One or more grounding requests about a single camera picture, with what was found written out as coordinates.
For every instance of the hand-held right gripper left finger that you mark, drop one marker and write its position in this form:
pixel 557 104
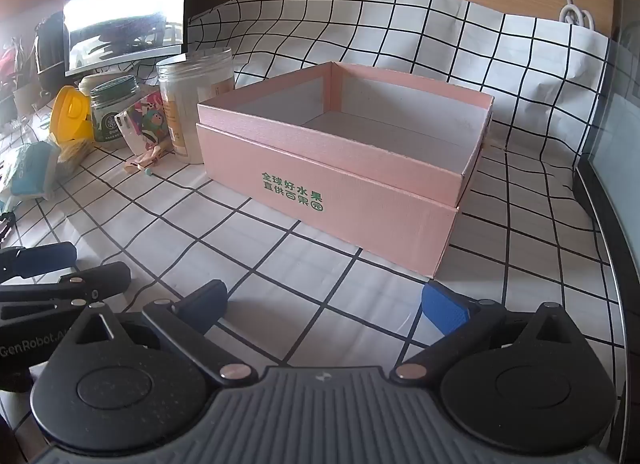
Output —
pixel 207 300

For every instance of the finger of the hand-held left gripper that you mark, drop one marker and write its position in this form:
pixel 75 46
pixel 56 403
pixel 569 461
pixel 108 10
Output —
pixel 45 256
pixel 100 279

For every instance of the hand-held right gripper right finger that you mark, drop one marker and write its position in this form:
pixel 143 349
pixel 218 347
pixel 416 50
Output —
pixel 445 313

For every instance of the blue white tissue pack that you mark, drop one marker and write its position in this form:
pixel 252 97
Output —
pixel 30 168

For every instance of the pink cardboard box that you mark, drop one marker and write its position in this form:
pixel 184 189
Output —
pixel 350 183

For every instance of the white black checkered tablecloth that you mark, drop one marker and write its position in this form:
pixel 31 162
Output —
pixel 150 224

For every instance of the yellow packet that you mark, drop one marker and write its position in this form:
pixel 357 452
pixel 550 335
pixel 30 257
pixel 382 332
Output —
pixel 75 153

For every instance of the small pink doll figure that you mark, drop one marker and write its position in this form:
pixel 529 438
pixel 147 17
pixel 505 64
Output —
pixel 147 158

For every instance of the yellow plastic object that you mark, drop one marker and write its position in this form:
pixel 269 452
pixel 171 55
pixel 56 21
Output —
pixel 67 113

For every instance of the small green-lid jar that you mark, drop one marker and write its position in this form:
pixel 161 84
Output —
pixel 112 113

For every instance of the colourful cartoon snack packet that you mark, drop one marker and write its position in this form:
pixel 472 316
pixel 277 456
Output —
pixel 145 126

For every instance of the black framed panel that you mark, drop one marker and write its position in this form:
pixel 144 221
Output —
pixel 605 224

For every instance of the large clear white-lid jar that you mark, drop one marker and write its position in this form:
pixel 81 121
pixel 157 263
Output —
pixel 192 93

